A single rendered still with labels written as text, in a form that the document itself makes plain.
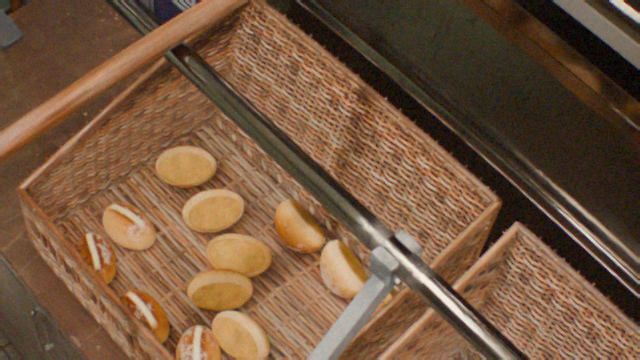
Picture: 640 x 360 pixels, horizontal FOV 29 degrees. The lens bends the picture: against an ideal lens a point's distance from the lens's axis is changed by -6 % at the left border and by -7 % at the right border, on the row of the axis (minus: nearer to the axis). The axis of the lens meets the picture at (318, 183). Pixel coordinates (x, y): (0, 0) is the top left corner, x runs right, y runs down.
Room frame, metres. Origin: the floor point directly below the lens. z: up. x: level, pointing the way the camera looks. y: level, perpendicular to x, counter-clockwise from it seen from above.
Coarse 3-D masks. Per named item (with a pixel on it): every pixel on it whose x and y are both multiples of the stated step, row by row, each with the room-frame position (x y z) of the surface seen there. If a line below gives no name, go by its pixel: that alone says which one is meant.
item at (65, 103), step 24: (216, 0) 1.06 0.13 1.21; (240, 0) 1.07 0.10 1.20; (168, 24) 1.02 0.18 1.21; (192, 24) 1.03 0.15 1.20; (144, 48) 0.98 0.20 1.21; (168, 48) 1.00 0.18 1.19; (96, 72) 0.94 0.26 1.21; (120, 72) 0.95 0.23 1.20; (72, 96) 0.91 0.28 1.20; (96, 96) 0.92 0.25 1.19; (24, 120) 0.87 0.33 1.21; (48, 120) 0.88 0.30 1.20; (0, 144) 0.84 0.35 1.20; (24, 144) 0.85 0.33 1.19
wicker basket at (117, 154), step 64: (256, 0) 1.42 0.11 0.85; (256, 64) 1.38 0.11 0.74; (320, 64) 1.31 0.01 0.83; (128, 128) 1.27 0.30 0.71; (192, 128) 1.36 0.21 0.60; (320, 128) 1.27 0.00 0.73; (64, 192) 1.17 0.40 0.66; (128, 192) 1.23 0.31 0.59; (192, 192) 1.24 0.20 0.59; (256, 192) 1.24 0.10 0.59; (384, 192) 1.16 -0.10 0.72; (448, 192) 1.10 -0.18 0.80; (64, 256) 1.04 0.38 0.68; (128, 256) 1.10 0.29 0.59; (192, 256) 1.11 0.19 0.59; (448, 256) 0.99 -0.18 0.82; (128, 320) 0.91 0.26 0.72; (192, 320) 1.00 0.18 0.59; (256, 320) 1.01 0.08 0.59; (320, 320) 1.01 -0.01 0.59; (384, 320) 0.91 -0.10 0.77
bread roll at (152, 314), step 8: (128, 296) 1.00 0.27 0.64; (136, 296) 1.00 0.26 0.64; (144, 296) 1.00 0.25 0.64; (136, 304) 0.98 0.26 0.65; (144, 304) 0.98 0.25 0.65; (152, 304) 0.99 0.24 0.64; (136, 312) 0.97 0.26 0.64; (144, 312) 0.97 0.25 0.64; (152, 312) 0.97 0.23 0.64; (160, 312) 0.98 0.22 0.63; (144, 320) 0.96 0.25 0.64; (152, 320) 0.96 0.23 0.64; (160, 320) 0.97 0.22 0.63; (152, 328) 0.95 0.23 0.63; (160, 328) 0.95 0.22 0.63; (168, 328) 0.96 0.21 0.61; (160, 336) 0.95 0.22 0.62; (168, 336) 0.95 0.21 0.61
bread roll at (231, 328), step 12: (228, 312) 0.98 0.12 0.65; (216, 324) 0.97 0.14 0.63; (228, 324) 0.96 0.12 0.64; (240, 324) 0.96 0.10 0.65; (252, 324) 0.96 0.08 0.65; (216, 336) 0.95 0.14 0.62; (228, 336) 0.95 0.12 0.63; (240, 336) 0.94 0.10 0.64; (252, 336) 0.94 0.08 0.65; (264, 336) 0.95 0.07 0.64; (228, 348) 0.94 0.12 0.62; (240, 348) 0.93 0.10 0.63; (252, 348) 0.93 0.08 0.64; (264, 348) 0.93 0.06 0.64
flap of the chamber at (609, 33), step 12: (552, 0) 0.91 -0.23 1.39; (564, 0) 0.90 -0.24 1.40; (576, 0) 0.89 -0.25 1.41; (624, 0) 0.91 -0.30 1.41; (636, 0) 0.91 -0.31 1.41; (576, 12) 0.89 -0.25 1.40; (588, 12) 0.88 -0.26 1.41; (588, 24) 0.88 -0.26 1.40; (600, 24) 0.87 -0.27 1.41; (612, 24) 0.86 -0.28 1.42; (600, 36) 0.86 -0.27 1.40; (612, 36) 0.86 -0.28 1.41; (624, 36) 0.85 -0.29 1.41; (624, 48) 0.84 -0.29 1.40; (636, 48) 0.84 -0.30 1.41; (636, 60) 0.83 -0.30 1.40
